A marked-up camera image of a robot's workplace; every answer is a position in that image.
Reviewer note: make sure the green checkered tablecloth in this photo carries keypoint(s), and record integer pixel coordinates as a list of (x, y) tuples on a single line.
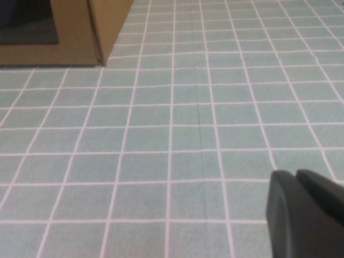
[(161, 134)]

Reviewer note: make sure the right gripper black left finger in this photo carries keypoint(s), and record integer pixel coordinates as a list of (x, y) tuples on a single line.
[(295, 228)]

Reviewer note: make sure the cardboard shell with curled tape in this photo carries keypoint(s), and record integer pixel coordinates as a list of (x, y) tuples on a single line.
[(110, 24)]

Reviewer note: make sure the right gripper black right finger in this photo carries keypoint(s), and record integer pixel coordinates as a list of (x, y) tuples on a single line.
[(328, 196)]

